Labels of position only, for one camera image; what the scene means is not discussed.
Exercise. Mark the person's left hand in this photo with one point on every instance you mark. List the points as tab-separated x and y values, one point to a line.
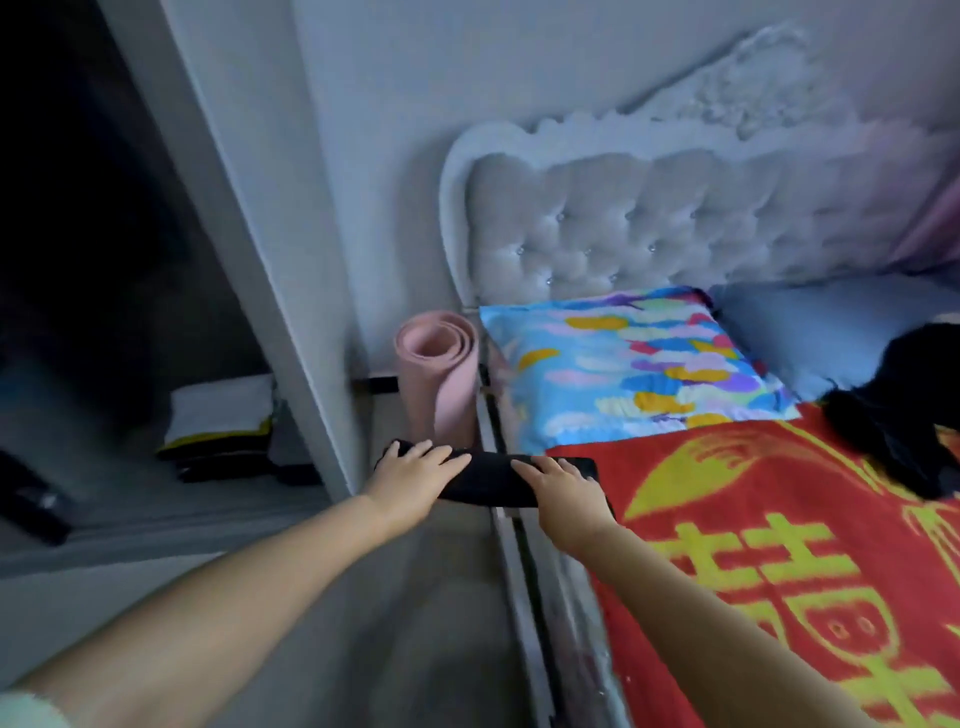
408	480

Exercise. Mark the person's right hand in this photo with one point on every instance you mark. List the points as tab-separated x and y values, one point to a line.
570	503

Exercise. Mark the small black garment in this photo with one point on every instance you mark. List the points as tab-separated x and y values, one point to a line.
488	477

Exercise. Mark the yellow basketball jersey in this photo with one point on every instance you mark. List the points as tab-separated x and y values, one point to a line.
222	438

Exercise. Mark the white long garment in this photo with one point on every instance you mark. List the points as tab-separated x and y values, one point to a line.
222	405

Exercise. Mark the person's left forearm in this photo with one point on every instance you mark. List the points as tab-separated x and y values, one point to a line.
195	638

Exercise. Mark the person's right forearm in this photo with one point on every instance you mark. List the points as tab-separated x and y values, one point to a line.
705	638

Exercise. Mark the white bed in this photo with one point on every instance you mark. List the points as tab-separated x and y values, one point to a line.
525	630

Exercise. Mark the pink rolled mat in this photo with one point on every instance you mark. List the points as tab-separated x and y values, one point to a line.
438	375

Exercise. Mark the colourful patterned pillow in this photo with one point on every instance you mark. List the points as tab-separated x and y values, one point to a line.
630	368

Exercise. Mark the red bedsheet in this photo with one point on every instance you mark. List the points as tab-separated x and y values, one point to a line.
780	570

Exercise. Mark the white tufted headboard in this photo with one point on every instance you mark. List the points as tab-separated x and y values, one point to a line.
675	210

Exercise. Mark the grey pillow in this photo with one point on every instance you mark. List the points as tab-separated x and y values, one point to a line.
840	330

